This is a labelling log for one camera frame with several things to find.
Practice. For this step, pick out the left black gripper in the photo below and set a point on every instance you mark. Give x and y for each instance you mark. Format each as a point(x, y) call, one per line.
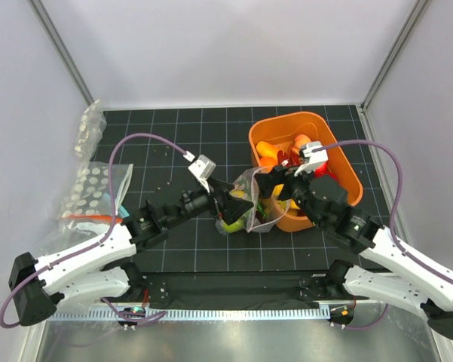
point(231, 207)

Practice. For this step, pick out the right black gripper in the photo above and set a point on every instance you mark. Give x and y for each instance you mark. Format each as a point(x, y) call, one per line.
point(278, 175)

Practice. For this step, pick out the yellow lemon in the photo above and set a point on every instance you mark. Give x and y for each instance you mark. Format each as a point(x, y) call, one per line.
point(238, 193)

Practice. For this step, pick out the green apple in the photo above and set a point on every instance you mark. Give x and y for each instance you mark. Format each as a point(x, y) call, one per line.
point(232, 228)

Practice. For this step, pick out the pink dotted zip bag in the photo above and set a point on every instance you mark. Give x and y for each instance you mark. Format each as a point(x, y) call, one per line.
point(264, 214)

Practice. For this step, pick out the orange plastic basket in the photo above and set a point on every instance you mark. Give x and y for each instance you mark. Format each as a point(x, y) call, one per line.
point(280, 131)

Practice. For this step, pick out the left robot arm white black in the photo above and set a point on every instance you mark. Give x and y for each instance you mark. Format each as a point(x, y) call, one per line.
point(100, 267)

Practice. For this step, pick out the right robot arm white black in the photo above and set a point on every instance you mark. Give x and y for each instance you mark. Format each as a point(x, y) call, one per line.
point(421, 286)

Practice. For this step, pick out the white dotted bag with items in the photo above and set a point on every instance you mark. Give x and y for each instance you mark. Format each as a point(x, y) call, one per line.
point(96, 192)

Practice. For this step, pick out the white dotted bag upright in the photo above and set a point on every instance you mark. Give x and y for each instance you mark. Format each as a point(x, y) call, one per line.
point(90, 132)

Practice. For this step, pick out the crumpled clear plastic bag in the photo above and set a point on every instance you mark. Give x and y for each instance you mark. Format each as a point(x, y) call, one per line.
point(59, 240)

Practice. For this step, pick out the black grid mat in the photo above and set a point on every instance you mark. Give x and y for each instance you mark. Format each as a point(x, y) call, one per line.
point(160, 174)

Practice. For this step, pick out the orange fruit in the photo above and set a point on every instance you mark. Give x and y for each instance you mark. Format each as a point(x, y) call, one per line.
point(267, 162)

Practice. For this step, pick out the red chili peppers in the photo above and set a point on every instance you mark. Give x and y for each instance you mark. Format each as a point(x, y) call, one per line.
point(288, 159)

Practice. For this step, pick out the yellow bell pepper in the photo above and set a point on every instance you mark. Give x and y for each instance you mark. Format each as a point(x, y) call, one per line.
point(266, 150)

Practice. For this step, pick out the yellow banana bunch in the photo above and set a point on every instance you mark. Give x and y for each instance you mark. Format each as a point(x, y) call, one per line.
point(290, 207)

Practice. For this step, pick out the peach fruit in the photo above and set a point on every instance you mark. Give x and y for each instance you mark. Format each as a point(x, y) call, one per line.
point(300, 140)

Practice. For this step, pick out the red apple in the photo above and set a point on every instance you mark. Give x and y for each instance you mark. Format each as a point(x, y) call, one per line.
point(322, 170)

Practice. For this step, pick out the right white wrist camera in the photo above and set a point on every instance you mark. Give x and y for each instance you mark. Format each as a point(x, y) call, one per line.
point(312, 156)

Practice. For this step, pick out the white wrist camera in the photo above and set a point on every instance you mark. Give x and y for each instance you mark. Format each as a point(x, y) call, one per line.
point(312, 156)
point(201, 167)

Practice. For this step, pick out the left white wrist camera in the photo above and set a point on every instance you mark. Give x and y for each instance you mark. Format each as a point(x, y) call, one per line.
point(201, 167)

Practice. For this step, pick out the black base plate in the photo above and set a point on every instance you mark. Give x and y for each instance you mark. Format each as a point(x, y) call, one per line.
point(232, 289)

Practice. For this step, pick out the white slotted cable duct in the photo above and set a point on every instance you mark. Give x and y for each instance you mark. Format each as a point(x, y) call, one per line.
point(104, 313)

